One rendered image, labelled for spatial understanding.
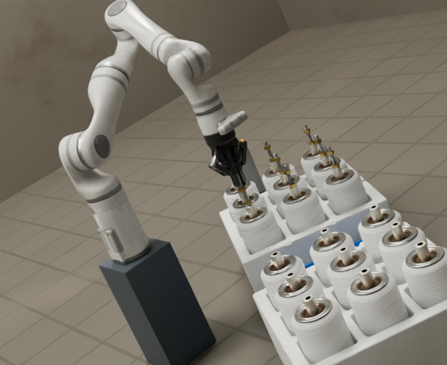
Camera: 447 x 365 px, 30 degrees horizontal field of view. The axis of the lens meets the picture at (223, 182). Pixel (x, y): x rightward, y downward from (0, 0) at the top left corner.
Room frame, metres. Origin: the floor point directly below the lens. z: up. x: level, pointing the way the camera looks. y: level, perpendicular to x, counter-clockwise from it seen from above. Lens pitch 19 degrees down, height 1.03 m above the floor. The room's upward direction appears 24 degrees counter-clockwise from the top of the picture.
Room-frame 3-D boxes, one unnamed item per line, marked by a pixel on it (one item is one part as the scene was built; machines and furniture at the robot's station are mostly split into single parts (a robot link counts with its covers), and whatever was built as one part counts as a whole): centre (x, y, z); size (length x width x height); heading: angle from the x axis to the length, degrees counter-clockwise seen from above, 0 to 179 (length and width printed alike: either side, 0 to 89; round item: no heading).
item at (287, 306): (1.49, -0.05, 0.16); 0.10 x 0.10 x 0.18
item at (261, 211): (1.93, -0.04, 0.25); 0.08 x 0.08 x 0.01
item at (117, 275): (1.89, 0.27, 0.15); 0.14 x 0.14 x 0.30; 31
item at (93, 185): (1.90, 0.27, 0.54); 0.09 x 0.09 x 0.17; 58
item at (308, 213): (1.93, -0.16, 0.16); 0.10 x 0.10 x 0.18
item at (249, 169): (2.34, -0.07, 0.16); 0.07 x 0.07 x 0.31; 1
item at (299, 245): (2.05, -0.15, 0.09); 0.39 x 0.39 x 0.18; 1
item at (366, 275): (1.38, -0.18, 0.26); 0.02 x 0.02 x 0.03
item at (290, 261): (1.61, -0.04, 0.25); 0.08 x 0.08 x 0.01
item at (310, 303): (1.37, -0.06, 0.26); 0.02 x 0.02 x 0.03
